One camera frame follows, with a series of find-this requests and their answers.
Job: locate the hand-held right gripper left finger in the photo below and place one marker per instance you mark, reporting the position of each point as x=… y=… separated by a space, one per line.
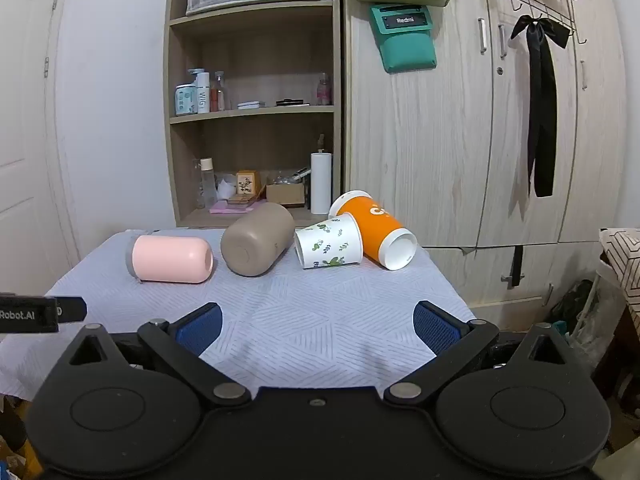
x=200 y=327

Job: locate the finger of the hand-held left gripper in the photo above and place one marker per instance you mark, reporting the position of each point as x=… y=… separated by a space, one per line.
x=72 y=309

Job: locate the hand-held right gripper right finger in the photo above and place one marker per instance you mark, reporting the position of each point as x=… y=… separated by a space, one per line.
x=437 y=329

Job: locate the pink cup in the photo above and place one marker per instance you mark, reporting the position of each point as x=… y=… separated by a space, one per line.
x=170 y=259

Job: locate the taupe cup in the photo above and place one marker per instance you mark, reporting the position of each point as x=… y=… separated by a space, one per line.
x=257 y=240

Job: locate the orange paper cup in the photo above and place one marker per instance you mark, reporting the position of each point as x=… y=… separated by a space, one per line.
x=375 y=225

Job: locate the white leaf-print paper cup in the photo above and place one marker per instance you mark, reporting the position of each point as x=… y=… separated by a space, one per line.
x=330 y=242

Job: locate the pale quilted table cloth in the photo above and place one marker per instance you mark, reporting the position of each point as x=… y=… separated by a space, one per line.
x=310 y=310

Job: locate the pink book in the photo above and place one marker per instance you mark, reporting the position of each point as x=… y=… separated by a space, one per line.
x=235 y=207

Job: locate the clear bottle with white cap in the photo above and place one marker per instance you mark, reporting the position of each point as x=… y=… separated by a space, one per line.
x=207 y=187

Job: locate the wooden floral box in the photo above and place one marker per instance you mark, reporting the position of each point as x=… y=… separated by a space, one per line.
x=247 y=183

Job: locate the small cardboard box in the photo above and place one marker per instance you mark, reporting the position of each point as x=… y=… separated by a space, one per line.
x=285 y=193

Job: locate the white door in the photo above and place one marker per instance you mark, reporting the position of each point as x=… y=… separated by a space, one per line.
x=25 y=135

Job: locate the wooden wardrobe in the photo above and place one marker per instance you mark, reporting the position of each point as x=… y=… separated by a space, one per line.
x=430 y=150

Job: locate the tall white dispenser bottle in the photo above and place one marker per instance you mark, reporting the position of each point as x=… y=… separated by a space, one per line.
x=321 y=185

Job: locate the patterned cushion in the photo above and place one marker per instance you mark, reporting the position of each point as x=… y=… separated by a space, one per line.
x=625 y=260

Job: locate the teal label bottle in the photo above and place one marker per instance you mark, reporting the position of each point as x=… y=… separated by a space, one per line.
x=185 y=101

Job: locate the flat white tin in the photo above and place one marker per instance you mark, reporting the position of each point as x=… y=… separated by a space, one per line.
x=251 y=105

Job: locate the clear spray bottle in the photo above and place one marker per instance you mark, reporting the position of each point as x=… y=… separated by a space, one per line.
x=219 y=95

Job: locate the white pump bottle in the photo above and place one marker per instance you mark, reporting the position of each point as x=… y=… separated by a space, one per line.
x=202 y=92

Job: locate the black ribbon bow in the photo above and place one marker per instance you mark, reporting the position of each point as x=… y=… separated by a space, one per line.
x=542 y=110

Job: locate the flat black case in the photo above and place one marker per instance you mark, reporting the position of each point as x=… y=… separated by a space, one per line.
x=292 y=102

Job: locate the pink bottle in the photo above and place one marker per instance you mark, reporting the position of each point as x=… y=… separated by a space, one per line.
x=324 y=91

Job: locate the wooden shelf unit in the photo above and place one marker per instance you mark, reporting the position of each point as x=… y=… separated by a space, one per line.
x=250 y=50

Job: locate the teal pouch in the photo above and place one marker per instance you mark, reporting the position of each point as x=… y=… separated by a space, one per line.
x=405 y=45

